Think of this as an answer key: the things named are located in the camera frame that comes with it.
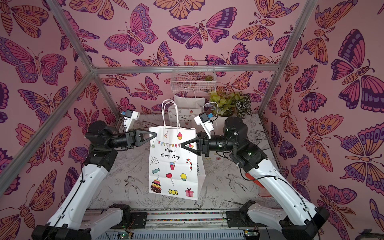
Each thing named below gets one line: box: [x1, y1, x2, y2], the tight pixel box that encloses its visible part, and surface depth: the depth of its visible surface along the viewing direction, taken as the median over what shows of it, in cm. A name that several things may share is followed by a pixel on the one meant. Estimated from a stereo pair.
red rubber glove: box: [245, 172, 272, 198], surface depth 83 cm
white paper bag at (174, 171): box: [148, 127, 206, 201], surface depth 57 cm
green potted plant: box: [205, 91, 253, 119], surface depth 98 cm
